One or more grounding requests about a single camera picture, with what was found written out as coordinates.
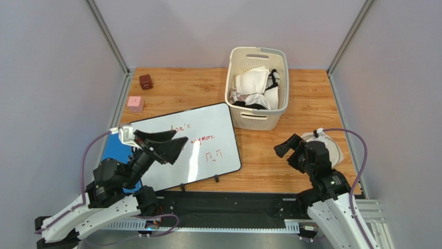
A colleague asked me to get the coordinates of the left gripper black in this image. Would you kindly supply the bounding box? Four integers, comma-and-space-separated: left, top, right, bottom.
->
123, 129, 189, 189

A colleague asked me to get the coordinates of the white mesh laundry bag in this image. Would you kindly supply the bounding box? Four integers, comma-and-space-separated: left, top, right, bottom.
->
301, 132, 344, 168

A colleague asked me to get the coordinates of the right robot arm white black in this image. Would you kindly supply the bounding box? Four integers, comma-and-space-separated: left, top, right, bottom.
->
274, 134, 379, 248

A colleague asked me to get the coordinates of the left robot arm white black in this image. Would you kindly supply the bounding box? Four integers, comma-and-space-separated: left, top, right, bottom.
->
35, 125, 188, 248

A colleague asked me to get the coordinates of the cream plastic laundry basket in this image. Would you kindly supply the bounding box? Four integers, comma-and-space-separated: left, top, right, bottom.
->
225, 47, 289, 131

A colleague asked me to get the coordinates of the black and white bra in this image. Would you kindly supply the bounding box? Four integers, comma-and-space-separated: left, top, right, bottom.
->
264, 69, 281, 109

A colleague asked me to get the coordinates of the whiteboard with red writing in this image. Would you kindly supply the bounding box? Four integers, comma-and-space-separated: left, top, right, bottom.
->
131, 103, 242, 191

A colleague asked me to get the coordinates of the pink cube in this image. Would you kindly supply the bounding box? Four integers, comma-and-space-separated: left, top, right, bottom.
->
127, 96, 144, 113

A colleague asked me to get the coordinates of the blue folder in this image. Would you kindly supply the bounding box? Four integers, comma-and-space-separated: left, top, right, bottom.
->
94, 131, 142, 195

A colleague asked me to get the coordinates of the white garment in basket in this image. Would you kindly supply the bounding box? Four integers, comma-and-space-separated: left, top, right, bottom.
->
230, 91, 278, 110

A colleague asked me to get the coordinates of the brown cube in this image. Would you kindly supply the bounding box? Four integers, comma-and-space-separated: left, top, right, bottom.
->
139, 74, 153, 90

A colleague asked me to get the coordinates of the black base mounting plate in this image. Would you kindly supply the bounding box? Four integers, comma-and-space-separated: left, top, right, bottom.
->
156, 191, 310, 229

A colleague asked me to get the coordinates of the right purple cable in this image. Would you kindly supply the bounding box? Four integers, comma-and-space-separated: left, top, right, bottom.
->
321, 128, 375, 249

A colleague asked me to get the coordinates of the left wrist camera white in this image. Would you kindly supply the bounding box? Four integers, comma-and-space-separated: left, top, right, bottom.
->
118, 124, 140, 148

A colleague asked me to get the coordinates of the aluminium rail frame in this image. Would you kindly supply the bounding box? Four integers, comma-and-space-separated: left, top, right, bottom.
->
79, 198, 394, 249

